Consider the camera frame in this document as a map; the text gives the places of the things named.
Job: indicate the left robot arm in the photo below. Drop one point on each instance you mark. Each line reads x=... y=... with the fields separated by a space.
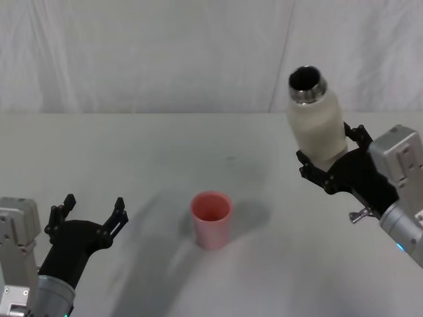
x=20 y=264

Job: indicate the white table cloth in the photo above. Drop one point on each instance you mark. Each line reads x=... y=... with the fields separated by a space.
x=165 y=148

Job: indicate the white wrinkled backdrop cloth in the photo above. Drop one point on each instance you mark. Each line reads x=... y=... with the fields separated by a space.
x=165 y=53

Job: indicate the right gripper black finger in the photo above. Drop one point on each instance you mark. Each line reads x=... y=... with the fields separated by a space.
x=317 y=175
x=360 y=137

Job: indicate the cream vacuum bottle steel neck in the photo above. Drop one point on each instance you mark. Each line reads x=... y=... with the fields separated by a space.
x=317 y=125

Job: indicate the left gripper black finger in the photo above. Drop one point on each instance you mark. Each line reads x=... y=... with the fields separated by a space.
x=115 y=221
x=54 y=218

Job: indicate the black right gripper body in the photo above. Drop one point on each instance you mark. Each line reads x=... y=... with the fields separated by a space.
x=363 y=175

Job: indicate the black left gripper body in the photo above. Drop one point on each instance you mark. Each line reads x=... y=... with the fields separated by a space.
x=72 y=244

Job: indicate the pink cup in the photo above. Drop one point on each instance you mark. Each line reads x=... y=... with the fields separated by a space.
x=213 y=224

